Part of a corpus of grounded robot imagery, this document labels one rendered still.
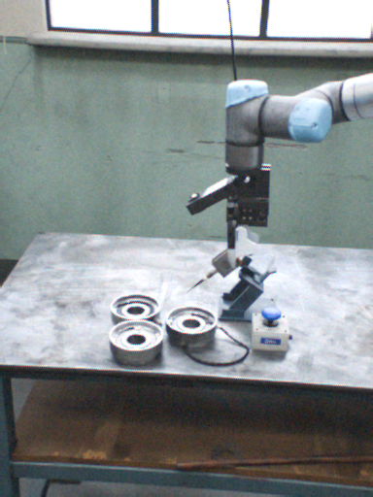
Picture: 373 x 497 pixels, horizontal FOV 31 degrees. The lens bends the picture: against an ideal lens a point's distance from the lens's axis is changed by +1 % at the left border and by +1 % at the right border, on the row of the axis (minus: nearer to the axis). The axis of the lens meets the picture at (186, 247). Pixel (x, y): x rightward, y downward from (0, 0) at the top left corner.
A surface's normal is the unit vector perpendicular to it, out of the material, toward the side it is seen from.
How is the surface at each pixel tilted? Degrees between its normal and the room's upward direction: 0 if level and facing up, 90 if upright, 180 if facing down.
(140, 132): 90
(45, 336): 0
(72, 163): 90
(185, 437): 0
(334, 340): 0
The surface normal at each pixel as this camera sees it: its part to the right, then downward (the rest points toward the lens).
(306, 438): 0.03, -0.90
